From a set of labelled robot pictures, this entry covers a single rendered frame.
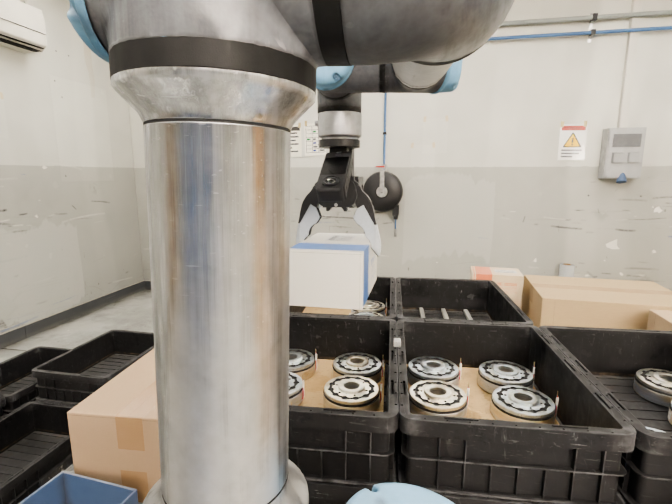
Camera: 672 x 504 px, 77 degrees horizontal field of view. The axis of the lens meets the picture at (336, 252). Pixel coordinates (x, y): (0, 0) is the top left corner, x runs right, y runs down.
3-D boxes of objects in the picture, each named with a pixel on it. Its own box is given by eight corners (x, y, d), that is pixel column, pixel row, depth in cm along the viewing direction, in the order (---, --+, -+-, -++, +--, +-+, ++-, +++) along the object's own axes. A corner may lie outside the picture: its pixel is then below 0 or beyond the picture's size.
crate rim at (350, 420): (398, 435, 57) (399, 418, 56) (187, 418, 60) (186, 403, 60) (396, 328, 96) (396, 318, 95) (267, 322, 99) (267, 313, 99)
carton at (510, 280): (516, 289, 150) (518, 268, 148) (521, 298, 138) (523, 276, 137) (469, 286, 154) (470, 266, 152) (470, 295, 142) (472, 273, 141)
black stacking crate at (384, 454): (395, 496, 58) (397, 422, 56) (193, 477, 62) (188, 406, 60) (394, 368, 97) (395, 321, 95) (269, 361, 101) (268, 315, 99)
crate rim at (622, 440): (640, 454, 53) (643, 436, 52) (399, 435, 57) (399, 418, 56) (535, 335, 92) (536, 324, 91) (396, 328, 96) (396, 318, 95)
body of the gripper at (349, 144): (364, 208, 79) (365, 142, 77) (357, 212, 71) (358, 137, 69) (324, 208, 80) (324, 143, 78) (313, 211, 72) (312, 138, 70)
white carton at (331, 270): (362, 310, 64) (362, 252, 63) (287, 305, 67) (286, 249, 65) (376, 279, 84) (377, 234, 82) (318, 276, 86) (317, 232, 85)
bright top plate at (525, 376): (540, 387, 79) (541, 384, 79) (485, 384, 80) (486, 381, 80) (522, 363, 89) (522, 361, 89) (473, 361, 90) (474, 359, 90)
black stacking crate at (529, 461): (629, 519, 55) (640, 440, 53) (398, 496, 58) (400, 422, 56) (530, 376, 93) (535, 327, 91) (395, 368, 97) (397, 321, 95)
